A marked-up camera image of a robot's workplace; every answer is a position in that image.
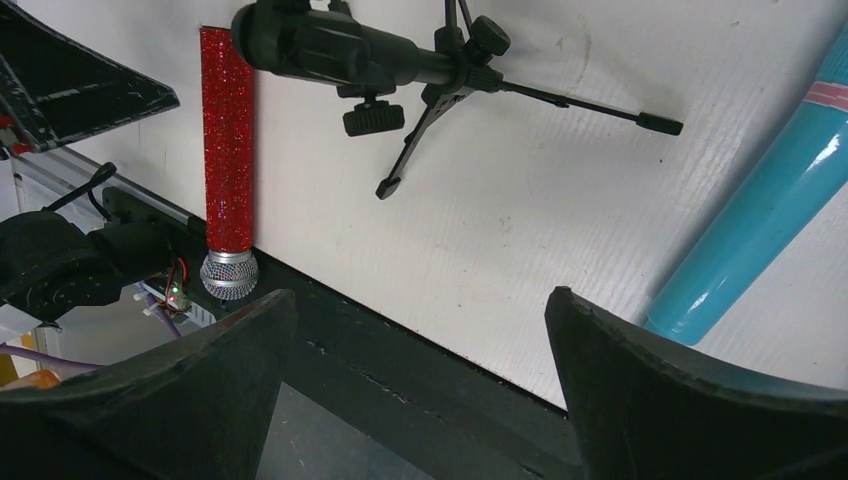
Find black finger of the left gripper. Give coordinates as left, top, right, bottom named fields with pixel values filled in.
left=1, top=1, right=180, bottom=158

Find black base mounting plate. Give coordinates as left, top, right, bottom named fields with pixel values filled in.
left=102, top=187, right=584, bottom=480

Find left circuit board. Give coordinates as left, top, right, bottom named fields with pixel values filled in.
left=134, top=256, right=193, bottom=321

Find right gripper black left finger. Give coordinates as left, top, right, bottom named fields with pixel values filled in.
left=1, top=290, right=298, bottom=479

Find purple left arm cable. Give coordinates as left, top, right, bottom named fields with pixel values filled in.
left=0, top=298, right=183, bottom=374

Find black shock-mount tripod stand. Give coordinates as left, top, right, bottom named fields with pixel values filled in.
left=231, top=1, right=684, bottom=200

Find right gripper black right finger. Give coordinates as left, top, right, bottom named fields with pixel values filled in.
left=545, top=287, right=847, bottom=479

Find teal microphone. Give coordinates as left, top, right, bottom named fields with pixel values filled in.
left=644, top=30, right=847, bottom=346

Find red glitter microphone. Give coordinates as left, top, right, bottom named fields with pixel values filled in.
left=199, top=26, right=258, bottom=301

